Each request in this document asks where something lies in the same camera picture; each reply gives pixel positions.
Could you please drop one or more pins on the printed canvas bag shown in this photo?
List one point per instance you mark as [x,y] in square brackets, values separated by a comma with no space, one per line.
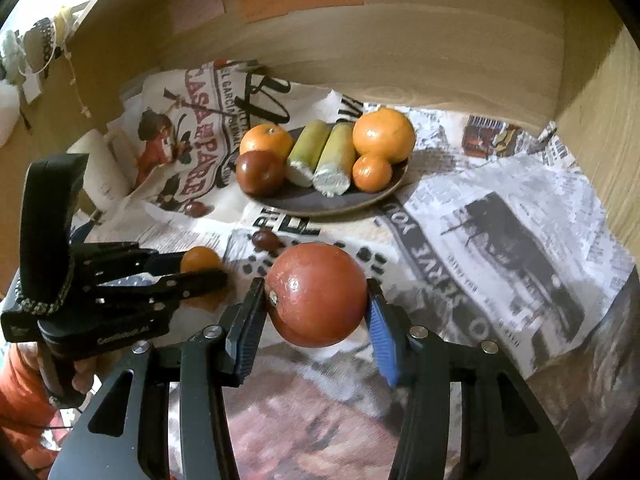
[200,145]

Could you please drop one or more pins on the beaded dark headband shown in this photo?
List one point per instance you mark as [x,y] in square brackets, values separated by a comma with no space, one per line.
[40,42]

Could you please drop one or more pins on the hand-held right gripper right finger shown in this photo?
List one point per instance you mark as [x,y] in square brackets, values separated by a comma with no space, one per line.
[382,341]

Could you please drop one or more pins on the thick sugarcane piece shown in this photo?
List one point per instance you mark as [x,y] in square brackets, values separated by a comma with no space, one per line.
[334,160]

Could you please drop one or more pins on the pink sticky note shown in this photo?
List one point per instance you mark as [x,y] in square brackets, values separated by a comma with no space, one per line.
[197,5]

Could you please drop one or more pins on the dark round plate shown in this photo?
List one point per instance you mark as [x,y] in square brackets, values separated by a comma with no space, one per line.
[320,203]

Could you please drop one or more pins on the red white tube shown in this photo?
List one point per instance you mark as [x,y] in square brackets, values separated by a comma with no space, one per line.
[235,63]

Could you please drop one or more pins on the white paper stack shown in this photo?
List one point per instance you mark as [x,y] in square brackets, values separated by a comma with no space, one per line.
[134,92]

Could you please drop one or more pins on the newspaper print tablecloth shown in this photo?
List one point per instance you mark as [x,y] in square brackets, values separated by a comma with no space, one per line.
[500,240]

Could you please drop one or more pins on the white powder puff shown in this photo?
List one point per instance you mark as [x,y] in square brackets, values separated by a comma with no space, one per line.
[7,110]

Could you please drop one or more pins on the white hanging tag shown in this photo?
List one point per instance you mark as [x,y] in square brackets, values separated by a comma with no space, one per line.
[32,89]

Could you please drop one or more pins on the small tangerine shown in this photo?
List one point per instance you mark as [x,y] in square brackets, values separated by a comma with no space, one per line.
[200,258]
[371,173]

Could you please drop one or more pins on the large orange with sticker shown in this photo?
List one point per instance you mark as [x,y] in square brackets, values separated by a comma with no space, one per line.
[384,132]

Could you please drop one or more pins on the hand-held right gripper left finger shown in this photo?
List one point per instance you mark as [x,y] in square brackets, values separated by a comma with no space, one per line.
[250,332]

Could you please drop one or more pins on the medium orange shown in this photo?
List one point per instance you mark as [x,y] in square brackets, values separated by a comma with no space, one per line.
[265,139]

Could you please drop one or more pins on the beige paper cup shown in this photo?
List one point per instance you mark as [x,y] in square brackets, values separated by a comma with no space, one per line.
[100,170]

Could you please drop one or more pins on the thin sugarcane piece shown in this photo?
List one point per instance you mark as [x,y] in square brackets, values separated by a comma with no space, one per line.
[307,152]

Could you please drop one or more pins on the white fluffy scrunchie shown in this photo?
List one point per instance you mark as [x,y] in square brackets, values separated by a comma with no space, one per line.
[11,55]

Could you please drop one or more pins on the person's left hand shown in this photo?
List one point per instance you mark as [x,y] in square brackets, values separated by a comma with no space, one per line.
[87,372]

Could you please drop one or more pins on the dark red date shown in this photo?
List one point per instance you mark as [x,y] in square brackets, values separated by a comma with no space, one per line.
[195,209]
[264,240]

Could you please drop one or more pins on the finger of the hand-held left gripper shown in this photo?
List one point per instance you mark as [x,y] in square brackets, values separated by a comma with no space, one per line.
[190,285]
[120,260]

